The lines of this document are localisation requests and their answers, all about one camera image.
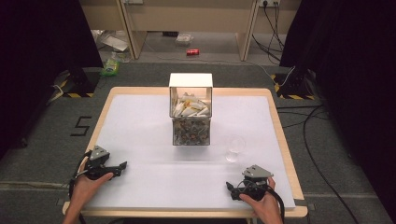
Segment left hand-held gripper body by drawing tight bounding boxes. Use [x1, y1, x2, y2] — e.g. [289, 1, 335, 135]
[83, 145, 111, 181]

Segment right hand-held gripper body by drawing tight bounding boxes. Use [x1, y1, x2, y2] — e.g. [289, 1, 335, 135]
[235, 164, 275, 202]

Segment person's left hand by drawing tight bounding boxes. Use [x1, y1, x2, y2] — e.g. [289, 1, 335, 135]
[71, 157, 115, 216]

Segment person's right hand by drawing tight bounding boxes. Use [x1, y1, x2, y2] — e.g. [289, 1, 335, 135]
[238, 176, 284, 224]

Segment white table mat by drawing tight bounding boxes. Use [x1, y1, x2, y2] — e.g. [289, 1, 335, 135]
[84, 93, 297, 211]

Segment clear drinking glass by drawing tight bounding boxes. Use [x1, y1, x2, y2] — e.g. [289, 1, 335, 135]
[224, 134, 248, 163]

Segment wooden table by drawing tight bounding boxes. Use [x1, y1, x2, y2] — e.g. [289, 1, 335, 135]
[62, 86, 309, 224]

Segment clear box with white lid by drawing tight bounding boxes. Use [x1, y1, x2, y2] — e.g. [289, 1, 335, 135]
[168, 72, 214, 147]

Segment black stand base striped tape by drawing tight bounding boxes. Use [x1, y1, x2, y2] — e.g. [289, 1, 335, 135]
[49, 67, 101, 99]
[270, 72, 316, 101]

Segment pile of white yellow packets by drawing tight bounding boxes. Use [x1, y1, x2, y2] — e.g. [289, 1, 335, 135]
[172, 91, 211, 119]

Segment green plastic packet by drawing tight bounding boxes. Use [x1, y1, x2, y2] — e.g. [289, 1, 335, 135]
[99, 58, 121, 77]

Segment black curtain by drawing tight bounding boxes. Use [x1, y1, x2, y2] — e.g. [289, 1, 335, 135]
[278, 0, 396, 216]
[0, 0, 105, 161]

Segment clear plastic bags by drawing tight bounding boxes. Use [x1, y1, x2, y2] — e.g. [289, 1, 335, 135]
[91, 29, 133, 63]

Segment clear plastic food container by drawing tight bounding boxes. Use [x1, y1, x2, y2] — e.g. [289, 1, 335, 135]
[175, 33, 194, 48]

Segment beige wooden desk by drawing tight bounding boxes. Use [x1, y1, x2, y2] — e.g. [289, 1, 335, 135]
[78, 0, 303, 63]

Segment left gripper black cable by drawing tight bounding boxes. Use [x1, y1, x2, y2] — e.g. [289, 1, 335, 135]
[67, 149, 93, 224]

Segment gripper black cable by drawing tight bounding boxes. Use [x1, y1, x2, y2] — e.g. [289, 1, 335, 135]
[67, 149, 93, 224]
[236, 178, 286, 224]

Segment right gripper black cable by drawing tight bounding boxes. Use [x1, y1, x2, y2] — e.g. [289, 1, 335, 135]
[236, 178, 286, 224]

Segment black floor cables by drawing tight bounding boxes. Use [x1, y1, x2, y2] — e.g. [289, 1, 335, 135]
[276, 104, 363, 224]

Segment black cables from socket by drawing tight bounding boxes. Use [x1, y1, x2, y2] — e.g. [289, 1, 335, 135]
[251, 1, 286, 63]

